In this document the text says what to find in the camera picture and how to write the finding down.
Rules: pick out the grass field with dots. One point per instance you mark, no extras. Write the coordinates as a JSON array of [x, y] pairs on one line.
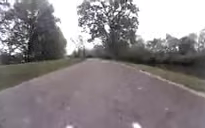
[[20, 73]]

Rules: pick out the tall leafy tree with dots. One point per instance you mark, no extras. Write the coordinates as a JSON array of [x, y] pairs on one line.
[[110, 23]]

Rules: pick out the robot's own part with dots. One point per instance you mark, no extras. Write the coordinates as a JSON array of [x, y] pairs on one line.
[[69, 126], [136, 125]]

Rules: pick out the pale kerb strip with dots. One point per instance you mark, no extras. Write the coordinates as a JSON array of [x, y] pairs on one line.
[[176, 84]]

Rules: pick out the long hedge with trees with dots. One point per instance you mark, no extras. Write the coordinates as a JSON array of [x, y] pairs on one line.
[[176, 55]]

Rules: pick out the reddish grey asphalt path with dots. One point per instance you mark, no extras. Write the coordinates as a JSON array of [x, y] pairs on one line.
[[100, 93]]

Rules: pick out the group of dark leafy trees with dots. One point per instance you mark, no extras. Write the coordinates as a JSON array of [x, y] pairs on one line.
[[33, 33]]

